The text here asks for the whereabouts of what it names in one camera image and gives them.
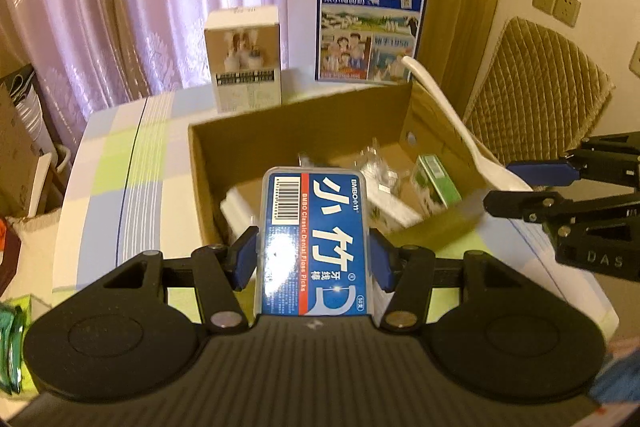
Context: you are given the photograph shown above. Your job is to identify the brown cardboard box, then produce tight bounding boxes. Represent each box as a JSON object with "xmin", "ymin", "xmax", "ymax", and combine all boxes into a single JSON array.
[{"xmin": 187, "ymin": 79, "xmax": 501, "ymax": 253}]

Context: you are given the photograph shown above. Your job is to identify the black white shopping bag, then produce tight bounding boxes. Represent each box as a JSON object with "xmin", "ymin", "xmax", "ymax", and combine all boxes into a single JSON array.
[{"xmin": 0, "ymin": 64, "xmax": 56, "ymax": 155}]

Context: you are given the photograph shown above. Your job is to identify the green white medicine box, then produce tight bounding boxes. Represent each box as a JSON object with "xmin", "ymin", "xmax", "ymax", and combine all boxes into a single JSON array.
[{"xmin": 411, "ymin": 153, "xmax": 463, "ymax": 212}]

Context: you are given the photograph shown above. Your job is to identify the blue fleece cloth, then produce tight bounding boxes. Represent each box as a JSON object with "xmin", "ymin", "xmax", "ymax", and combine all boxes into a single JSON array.
[{"xmin": 590, "ymin": 342, "xmax": 623, "ymax": 403}]

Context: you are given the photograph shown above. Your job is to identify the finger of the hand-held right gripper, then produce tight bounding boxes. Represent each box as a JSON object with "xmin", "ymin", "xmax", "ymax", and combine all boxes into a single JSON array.
[
  {"xmin": 505, "ymin": 133, "xmax": 640, "ymax": 188},
  {"xmin": 482, "ymin": 189, "xmax": 640, "ymax": 240}
]

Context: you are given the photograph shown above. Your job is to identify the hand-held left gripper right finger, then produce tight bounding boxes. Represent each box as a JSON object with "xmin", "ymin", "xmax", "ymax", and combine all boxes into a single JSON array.
[{"xmin": 370, "ymin": 229, "xmax": 533, "ymax": 333}]

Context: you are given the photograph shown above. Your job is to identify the blue floss pick box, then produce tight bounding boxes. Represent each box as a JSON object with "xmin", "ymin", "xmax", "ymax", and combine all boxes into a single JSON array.
[{"xmin": 254, "ymin": 166, "xmax": 375, "ymax": 319}]

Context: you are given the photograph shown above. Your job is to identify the quilted chair cover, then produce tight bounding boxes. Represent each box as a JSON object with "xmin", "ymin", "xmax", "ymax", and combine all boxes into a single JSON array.
[{"xmin": 462, "ymin": 18, "xmax": 616, "ymax": 168}]

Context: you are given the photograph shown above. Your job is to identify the blue milk carton box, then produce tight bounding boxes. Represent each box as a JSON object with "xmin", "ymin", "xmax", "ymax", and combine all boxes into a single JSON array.
[{"xmin": 315, "ymin": 0, "xmax": 431, "ymax": 84}]

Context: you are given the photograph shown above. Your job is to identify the white product box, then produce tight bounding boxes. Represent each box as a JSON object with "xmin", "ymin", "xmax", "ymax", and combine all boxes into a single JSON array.
[{"xmin": 205, "ymin": 6, "xmax": 283, "ymax": 114}]

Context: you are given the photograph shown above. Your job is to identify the green packaged box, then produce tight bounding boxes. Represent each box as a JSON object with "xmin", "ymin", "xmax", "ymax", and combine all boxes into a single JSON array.
[{"xmin": 0, "ymin": 294, "xmax": 33, "ymax": 395}]

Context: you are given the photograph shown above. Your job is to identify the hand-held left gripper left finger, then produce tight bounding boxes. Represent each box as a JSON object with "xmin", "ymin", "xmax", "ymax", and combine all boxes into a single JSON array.
[{"xmin": 100, "ymin": 227, "xmax": 258, "ymax": 333}]

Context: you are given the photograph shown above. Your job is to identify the clear plastic packet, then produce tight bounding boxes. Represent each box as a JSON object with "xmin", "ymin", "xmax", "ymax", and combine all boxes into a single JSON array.
[{"xmin": 357, "ymin": 138, "xmax": 403, "ymax": 195}]

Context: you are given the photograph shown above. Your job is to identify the brown cardboard carton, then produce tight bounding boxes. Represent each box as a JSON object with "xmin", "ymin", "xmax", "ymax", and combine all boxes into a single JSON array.
[{"xmin": 0, "ymin": 92, "xmax": 63, "ymax": 218}]

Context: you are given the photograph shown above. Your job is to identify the white plastic spoon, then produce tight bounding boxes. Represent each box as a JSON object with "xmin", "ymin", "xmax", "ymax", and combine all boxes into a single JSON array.
[{"xmin": 401, "ymin": 56, "xmax": 533, "ymax": 192}]

